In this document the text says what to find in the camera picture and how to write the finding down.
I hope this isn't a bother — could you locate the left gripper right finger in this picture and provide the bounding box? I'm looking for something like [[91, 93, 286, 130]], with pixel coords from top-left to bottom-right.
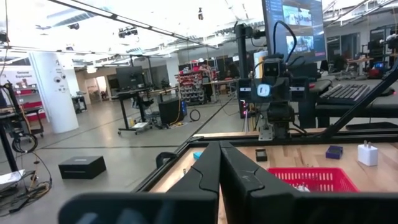
[[220, 141, 398, 224]]

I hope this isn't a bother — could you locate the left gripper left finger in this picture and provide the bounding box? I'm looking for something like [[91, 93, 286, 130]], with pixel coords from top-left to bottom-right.
[[58, 141, 221, 224]]

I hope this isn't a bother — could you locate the black digital timer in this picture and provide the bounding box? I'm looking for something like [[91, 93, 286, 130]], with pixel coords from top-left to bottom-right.
[[255, 148, 268, 162]]

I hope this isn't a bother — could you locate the purple digital timer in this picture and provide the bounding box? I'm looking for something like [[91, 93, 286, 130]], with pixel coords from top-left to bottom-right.
[[325, 145, 344, 160]]

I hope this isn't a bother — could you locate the red bin storage rack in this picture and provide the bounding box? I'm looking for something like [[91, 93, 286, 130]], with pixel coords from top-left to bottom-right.
[[176, 68, 206, 106]]

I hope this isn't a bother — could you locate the large display screen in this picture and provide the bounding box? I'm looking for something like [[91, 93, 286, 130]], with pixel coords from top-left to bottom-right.
[[261, 0, 328, 63]]

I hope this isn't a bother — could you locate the black backlit keyboard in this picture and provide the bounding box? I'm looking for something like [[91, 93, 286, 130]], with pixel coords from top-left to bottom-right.
[[317, 83, 373, 106]]

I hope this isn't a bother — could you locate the red plastic basket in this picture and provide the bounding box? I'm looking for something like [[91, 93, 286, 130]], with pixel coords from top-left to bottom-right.
[[267, 167, 360, 193]]

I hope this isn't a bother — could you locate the black cabinet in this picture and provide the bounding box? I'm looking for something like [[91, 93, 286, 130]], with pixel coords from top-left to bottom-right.
[[157, 97, 188, 126]]

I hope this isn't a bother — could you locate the dark grey desk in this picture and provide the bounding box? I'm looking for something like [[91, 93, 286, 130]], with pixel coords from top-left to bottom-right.
[[310, 74, 398, 129]]

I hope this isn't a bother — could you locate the black monitor cart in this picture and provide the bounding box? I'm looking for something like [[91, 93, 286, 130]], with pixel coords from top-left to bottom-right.
[[115, 65, 156, 136]]

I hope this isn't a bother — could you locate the black rectangular box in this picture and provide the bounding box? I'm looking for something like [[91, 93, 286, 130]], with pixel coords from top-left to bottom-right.
[[58, 155, 108, 180]]

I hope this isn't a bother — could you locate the black overhead light bar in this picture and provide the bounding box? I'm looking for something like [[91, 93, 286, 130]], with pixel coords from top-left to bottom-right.
[[46, 0, 220, 50]]

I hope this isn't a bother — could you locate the white building pillar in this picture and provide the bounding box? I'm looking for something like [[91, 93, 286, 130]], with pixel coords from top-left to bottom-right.
[[28, 51, 80, 134]]

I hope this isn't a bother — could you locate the silver flat device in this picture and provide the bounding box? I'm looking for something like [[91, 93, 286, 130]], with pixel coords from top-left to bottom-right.
[[0, 169, 26, 190]]

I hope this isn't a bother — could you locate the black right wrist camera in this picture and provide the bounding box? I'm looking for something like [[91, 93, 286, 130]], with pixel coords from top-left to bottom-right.
[[262, 57, 285, 78]]

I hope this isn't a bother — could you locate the black screen stand post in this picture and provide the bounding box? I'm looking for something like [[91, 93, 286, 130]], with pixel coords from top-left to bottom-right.
[[234, 24, 250, 79]]

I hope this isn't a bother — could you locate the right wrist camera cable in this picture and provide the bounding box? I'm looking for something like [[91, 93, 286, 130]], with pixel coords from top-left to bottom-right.
[[272, 20, 299, 63]]

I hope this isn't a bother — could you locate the black frame bracket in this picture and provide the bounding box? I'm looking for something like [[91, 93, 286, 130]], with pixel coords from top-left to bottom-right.
[[155, 151, 178, 169]]

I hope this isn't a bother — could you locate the black aluminium table frame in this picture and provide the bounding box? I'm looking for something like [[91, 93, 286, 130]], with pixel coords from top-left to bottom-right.
[[133, 60, 398, 194]]

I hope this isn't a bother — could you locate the black overhead camera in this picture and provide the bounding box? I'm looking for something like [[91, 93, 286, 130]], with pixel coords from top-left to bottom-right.
[[118, 26, 139, 39]]

